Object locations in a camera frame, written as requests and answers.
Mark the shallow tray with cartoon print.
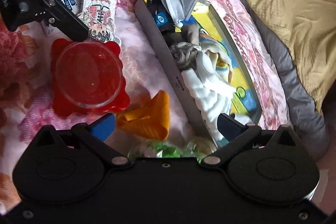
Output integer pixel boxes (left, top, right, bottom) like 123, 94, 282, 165
134, 0, 262, 147

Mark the orange cloth piece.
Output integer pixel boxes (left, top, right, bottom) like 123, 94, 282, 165
116, 90, 170, 141

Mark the striped pastel cloth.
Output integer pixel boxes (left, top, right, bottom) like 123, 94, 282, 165
199, 33, 234, 84

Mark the floral pink bed sheet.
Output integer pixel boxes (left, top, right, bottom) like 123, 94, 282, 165
1, 0, 290, 214

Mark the red lid tube container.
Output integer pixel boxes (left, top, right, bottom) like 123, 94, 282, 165
51, 39, 130, 118

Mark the clear jar of green stars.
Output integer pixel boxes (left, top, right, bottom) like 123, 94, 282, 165
127, 137, 217, 162

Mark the grey rolled duvet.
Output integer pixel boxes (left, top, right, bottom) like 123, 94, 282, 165
183, 0, 330, 162

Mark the grey beige sock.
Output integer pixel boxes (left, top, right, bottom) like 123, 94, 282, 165
169, 42, 202, 71

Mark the white quilted baby cloth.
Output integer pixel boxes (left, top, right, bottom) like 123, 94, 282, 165
181, 52, 235, 141

